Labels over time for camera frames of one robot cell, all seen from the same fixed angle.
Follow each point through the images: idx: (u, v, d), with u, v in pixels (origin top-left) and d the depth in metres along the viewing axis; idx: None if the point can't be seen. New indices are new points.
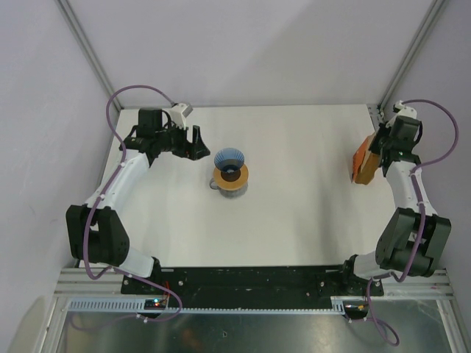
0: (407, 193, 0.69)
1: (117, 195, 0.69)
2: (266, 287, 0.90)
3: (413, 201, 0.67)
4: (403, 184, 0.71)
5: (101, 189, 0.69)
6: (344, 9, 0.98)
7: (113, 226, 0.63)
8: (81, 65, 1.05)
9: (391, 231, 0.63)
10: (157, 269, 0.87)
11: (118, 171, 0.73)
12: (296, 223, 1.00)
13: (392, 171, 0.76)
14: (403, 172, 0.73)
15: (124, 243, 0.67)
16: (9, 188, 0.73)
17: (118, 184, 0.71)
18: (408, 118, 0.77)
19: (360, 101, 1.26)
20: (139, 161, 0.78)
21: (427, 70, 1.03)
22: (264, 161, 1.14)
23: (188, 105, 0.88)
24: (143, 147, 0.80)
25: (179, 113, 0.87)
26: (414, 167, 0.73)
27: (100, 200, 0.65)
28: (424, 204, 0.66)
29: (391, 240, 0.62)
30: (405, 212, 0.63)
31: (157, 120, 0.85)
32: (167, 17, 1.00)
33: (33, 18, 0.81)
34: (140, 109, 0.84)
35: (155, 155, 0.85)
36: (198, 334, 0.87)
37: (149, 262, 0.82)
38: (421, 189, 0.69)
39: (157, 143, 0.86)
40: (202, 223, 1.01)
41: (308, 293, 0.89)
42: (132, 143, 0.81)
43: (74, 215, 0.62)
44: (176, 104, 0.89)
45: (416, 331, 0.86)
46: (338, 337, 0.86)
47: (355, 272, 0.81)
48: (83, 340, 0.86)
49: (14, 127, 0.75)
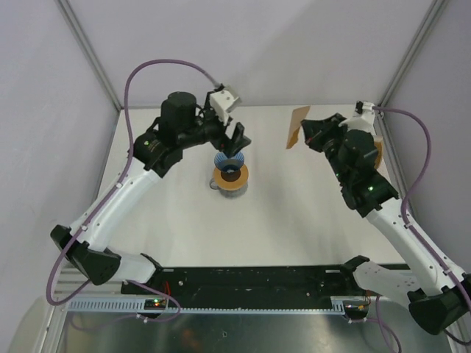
0: (425, 259, 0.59)
1: (103, 225, 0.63)
2: (266, 287, 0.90)
3: (439, 273, 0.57)
4: (413, 249, 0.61)
5: (87, 214, 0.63)
6: (344, 9, 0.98)
7: (95, 259, 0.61)
8: (81, 65, 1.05)
9: (436, 318, 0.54)
10: (158, 273, 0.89)
11: (112, 193, 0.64)
12: (296, 224, 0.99)
13: (380, 223, 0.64)
14: (397, 223, 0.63)
15: (103, 273, 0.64)
16: (9, 188, 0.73)
17: (109, 212, 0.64)
18: (366, 146, 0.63)
19: (360, 100, 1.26)
20: (146, 177, 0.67)
21: (426, 70, 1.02)
22: (264, 161, 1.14)
23: (237, 99, 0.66)
24: (152, 160, 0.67)
25: (222, 110, 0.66)
26: (403, 210, 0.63)
27: (80, 233, 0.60)
28: (450, 268, 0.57)
29: (440, 326, 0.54)
30: (448, 298, 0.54)
31: (185, 118, 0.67)
32: (167, 16, 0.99)
33: (32, 18, 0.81)
34: (165, 101, 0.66)
35: (169, 165, 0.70)
36: (199, 334, 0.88)
37: (146, 271, 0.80)
38: (433, 249, 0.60)
39: (177, 148, 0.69)
40: (202, 224, 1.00)
41: (308, 293, 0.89)
42: (143, 146, 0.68)
43: (57, 237, 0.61)
44: (223, 93, 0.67)
45: (415, 330, 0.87)
46: (338, 336, 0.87)
47: (358, 283, 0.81)
48: (83, 341, 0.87)
49: (15, 126, 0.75)
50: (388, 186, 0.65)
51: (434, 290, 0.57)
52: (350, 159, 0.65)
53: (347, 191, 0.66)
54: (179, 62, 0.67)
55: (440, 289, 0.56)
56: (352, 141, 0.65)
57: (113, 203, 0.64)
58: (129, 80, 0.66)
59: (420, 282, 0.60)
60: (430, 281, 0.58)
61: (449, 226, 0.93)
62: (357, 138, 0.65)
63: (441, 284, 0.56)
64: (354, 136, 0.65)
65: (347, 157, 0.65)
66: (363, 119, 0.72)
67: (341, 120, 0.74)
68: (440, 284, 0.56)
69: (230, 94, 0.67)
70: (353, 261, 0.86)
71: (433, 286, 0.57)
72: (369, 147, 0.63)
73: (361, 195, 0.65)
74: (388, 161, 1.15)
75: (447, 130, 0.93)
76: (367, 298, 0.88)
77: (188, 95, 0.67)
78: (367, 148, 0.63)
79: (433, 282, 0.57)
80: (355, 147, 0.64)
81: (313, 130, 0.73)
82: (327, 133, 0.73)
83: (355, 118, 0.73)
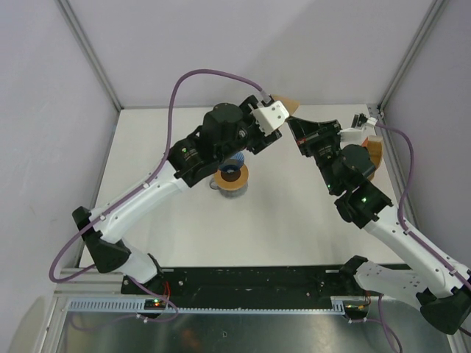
0: (430, 264, 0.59)
1: (120, 220, 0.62)
2: (266, 287, 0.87)
3: (447, 275, 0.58)
4: (416, 254, 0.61)
5: (110, 204, 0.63)
6: (344, 9, 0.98)
7: (101, 250, 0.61)
8: (81, 65, 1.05)
9: (450, 319, 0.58)
10: (159, 277, 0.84)
11: (137, 191, 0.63)
12: (296, 224, 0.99)
13: (378, 232, 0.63)
14: (395, 231, 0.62)
15: (109, 264, 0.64)
16: (9, 188, 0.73)
17: (130, 208, 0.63)
18: (364, 167, 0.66)
19: (360, 100, 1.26)
20: (173, 185, 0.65)
21: (426, 70, 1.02)
22: (264, 161, 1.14)
23: (285, 118, 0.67)
24: (185, 170, 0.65)
25: (271, 128, 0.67)
26: (402, 218, 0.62)
27: (98, 221, 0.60)
28: (455, 268, 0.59)
29: (454, 326, 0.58)
30: (460, 299, 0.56)
31: (227, 133, 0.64)
32: (167, 17, 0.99)
33: (33, 18, 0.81)
34: (213, 112, 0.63)
35: (200, 177, 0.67)
36: (199, 334, 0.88)
37: (146, 273, 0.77)
38: (436, 251, 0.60)
39: (214, 163, 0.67)
40: (203, 223, 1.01)
41: (308, 293, 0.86)
42: (179, 154, 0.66)
43: (76, 218, 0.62)
44: (274, 109, 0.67)
45: (415, 330, 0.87)
46: (338, 337, 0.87)
47: (365, 286, 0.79)
48: (83, 341, 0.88)
49: (14, 127, 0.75)
50: (382, 195, 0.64)
51: (444, 292, 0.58)
52: (347, 175, 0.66)
53: (342, 202, 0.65)
54: (229, 76, 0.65)
55: (450, 290, 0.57)
56: (349, 160, 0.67)
57: (136, 201, 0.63)
58: (176, 87, 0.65)
59: (427, 284, 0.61)
60: (439, 283, 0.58)
61: (449, 226, 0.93)
62: (354, 158, 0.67)
63: (450, 286, 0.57)
64: (350, 154, 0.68)
65: (343, 173, 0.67)
66: (359, 132, 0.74)
67: (337, 127, 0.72)
68: (449, 285, 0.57)
69: (281, 112, 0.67)
70: (350, 262, 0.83)
71: (443, 288, 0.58)
72: (366, 168, 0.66)
73: (355, 206, 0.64)
74: (388, 161, 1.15)
75: (447, 130, 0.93)
76: (367, 298, 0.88)
77: (234, 107, 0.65)
78: (364, 165, 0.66)
79: (442, 286, 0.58)
80: (355, 168, 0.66)
81: (304, 132, 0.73)
82: (320, 140, 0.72)
83: (352, 130, 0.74)
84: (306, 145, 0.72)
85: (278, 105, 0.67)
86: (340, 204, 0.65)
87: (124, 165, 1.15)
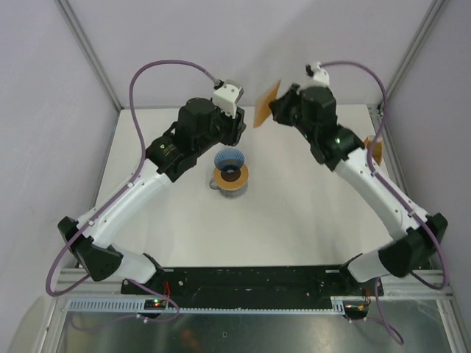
0: (390, 204, 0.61)
1: (110, 223, 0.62)
2: (266, 287, 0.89)
3: (405, 215, 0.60)
4: (379, 195, 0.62)
5: (96, 209, 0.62)
6: (344, 9, 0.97)
7: (96, 256, 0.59)
8: (81, 64, 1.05)
9: (402, 260, 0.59)
10: (159, 273, 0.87)
11: (123, 192, 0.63)
12: (295, 224, 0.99)
13: (347, 173, 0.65)
14: (363, 172, 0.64)
15: (102, 270, 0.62)
16: (10, 189, 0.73)
17: (117, 209, 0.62)
18: (324, 99, 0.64)
19: (360, 100, 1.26)
20: (157, 181, 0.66)
21: (427, 69, 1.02)
22: (264, 161, 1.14)
23: (239, 89, 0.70)
24: (166, 165, 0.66)
25: (231, 103, 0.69)
26: (371, 160, 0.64)
27: (87, 227, 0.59)
28: (414, 211, 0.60)
29: (407, 268, 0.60)
30: (413, 238, 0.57)
31: (202, 125, 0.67)
32: (166, 16, 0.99)
33: (33, 19, 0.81)
34: (183, 107, 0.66)
35: (182, 170, 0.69)
36: (198, 334, 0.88)
37: (146, 273, 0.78)
38: (399, 195, 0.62)
39: (193, 154, 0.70)
40: (202, 223, 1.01)
41: (308, 293, 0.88)
42: (158, 150, 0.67)
43: (63, 229, 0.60)
44: (225, 87, 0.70)
45: (415, 329, 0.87)
46: (338, 337, 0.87)
47: (358, 278, 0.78)
48: (83, 340, 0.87)
49: (15, 127, 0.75)
50: (354, 138, 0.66)
51: (399, 232, 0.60)
52: (310, 109, 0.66)
53: (315, 146, 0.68)
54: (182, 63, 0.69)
55: (405, 230, 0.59)
56: (310, 95, 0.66)
57: (123, 201, 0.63)
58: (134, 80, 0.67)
59: (388, 226, 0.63)
60: (396, 223, 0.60)
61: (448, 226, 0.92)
62: (314, 93, 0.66)
63: (405, 226, 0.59)
64: (310, 91, 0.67)
65: (308, 112, 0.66)
66: (316, 79, 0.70)
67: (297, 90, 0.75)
68: (405, 225, 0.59)
69: (232, 86, 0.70)
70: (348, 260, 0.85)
71: (399, 228, 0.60)
72: (324, 99, 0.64)
73: (328, 147, 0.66)
74: (388, 161, 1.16)
75: (447, 129, 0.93)
76: (367, 298, 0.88)
77: (207, 101, 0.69)
78: (325, 98, 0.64)
79: (399, 225, 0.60)
80: (314, 100, 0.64)
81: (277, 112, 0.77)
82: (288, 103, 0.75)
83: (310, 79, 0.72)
84: (278, 115, 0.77)
85: (227, 82, 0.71)
86: (313, 148, 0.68)
87: (124, 166, 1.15)
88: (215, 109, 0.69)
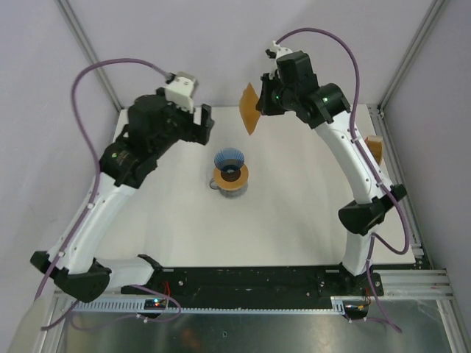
0: (362, 173, 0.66)
1: (81, 249, 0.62)
2: (266, 287, 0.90)
3: (373, 185, 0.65)
4: (353, 162, 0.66)
5: (62, 239, 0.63)
6: (344, 9, 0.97)
7: (81, 282, 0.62)
8: (81, 64, 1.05)
9: (363, 222, 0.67)
10: (158, 273, 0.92)
11: (85, 215, 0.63)
12: (295, 223, 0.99)
13: (327, 134, 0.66)
14: (344, 137, 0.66)
15: (92, 292, 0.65)
16: (11, 189, 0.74)
17: (83, 234, 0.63)
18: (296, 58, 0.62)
19: (361, 100, 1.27)
20: (118, 193, 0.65)
21: (426, 69, 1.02)
22: (265, 160, 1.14)
23: (193, 80, 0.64)
24: (123, 175, 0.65)
25: (186, 97, 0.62)
26: (353, 126, 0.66)
27: (58, 259, 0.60)
28: (382, 181, 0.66)
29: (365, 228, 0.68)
30: (377, 207, 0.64)
31: (157, 125, 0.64)
32: (166, 16, 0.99)
33: (33, 20, 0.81)
34: (131, 109, 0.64)
35: (142, 175, 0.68)
36: (198, 334, 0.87)
37: (145, 274, 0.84)
38: (371, 163, 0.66)
39: (151, 157, 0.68)
40: (202, 224, 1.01)
41: (308, 293, 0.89)
42: (111, 158, 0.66)
43: (38, 268, 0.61)
44: (178, 81, 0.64)
45: (415, 329, 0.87)
46: (338, 337, 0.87)
47: (352, 273, 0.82)
48: (83, 340, 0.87)
49: (15, 127, 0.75)
50: (337, 95, 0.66)
51: (366, 198, 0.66)
52: (286, 72, 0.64)
53: (297, 107, 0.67)
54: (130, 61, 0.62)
55: (371, 198, 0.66)
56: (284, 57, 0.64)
57: (87, 224, 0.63)
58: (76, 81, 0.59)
59: (355, 190, 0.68)
60: (364, 191, 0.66)
61: (447, 226, 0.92)
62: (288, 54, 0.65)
63: (372, 195, 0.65)
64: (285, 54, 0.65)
65: (286, 75, 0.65)
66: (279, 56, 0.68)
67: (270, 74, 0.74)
68: (372, 194, 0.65)
69: (185, 78, 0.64)
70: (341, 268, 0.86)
71: (366, 195, 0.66)
72: (299, 57, 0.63)
73: (312, 107, 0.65)
74: (388, 162, 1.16)
75: (447, 129, 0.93)
76: (367, 298, 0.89)
77: (158, 100, 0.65)
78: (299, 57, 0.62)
79: (366, 193, 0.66)
80: (284, 62, 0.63)
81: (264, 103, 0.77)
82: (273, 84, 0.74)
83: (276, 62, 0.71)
84: (264, 107, 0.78)
85: (179, 75, 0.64)
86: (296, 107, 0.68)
87: None
88: (170, 104, 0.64)
